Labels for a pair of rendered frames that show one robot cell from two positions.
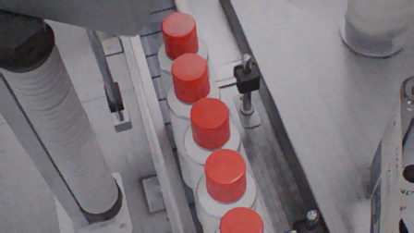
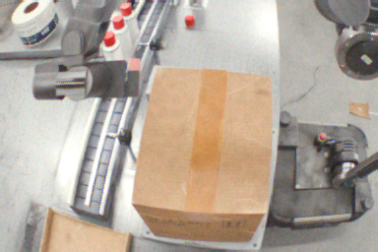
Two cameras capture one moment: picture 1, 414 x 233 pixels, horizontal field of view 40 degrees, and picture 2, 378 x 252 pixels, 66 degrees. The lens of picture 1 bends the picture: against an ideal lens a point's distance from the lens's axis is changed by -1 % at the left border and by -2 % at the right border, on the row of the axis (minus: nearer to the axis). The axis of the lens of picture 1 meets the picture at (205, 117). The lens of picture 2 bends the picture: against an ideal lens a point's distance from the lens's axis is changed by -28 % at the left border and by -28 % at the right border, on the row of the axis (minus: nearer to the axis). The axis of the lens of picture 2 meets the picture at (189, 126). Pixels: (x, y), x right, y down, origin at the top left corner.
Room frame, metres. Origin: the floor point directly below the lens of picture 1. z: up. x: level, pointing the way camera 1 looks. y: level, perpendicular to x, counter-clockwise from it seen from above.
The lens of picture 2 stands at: (1.31, 0.56, 1.73)
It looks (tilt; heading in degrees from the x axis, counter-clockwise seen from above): 59 degrees down; 207
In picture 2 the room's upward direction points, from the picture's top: 7 degrees counter-clockwise
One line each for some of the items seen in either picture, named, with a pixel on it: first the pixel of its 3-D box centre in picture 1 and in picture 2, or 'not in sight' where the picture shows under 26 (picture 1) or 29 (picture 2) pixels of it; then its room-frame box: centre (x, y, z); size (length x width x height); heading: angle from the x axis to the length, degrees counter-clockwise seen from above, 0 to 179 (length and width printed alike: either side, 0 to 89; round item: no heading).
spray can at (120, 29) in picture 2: not in sight; (122, 40); (0.71, 0.08, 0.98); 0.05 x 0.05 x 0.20
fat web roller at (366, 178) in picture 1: (398, 144); not in sight; (0.27, -0.19, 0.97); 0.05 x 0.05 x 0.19
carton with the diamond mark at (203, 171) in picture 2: not in sight; (209, 166); (0.99, 0.44, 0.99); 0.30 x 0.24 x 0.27; 14
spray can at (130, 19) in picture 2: not in sight; (129, 27); (0.65, 0.07, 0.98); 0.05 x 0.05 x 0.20
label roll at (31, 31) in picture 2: not in sight; (35, 19); (0.61, -0.44, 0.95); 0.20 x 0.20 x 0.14
